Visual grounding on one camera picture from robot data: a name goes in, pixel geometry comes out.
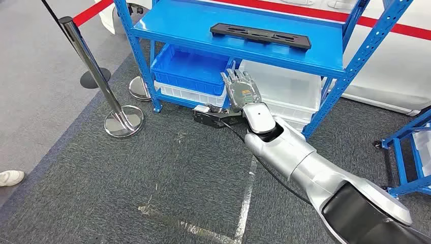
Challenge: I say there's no blue plastic bin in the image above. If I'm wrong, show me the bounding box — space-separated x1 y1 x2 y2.
150 44 235 97

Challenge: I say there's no person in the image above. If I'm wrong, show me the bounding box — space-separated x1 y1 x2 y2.
0 170 25 188

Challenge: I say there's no translucent white plastic bin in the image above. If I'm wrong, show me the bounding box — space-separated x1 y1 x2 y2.
264 101 318 123
279 116 311 133
238 59 322 112

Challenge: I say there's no chrome stanchion post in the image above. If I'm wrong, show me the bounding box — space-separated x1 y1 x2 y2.
129 75 152 102
58 16 144 138

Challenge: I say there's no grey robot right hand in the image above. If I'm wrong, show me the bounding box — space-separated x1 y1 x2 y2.
220 68 263 113

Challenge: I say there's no black plastic panel part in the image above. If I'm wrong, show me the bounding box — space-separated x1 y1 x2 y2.
209 22 312 51

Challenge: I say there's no white car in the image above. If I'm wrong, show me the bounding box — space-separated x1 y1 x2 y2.
94 0 431 117

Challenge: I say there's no red barrier belt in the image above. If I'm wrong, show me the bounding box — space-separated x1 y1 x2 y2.
73 0 114 27
215 0 431 41

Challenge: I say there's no black stanchion post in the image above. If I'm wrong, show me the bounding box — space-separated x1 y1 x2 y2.
40 0 112 89

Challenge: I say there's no blue metal shelf rack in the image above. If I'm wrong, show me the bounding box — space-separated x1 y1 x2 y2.
373 107 431 198
113 0 414 139

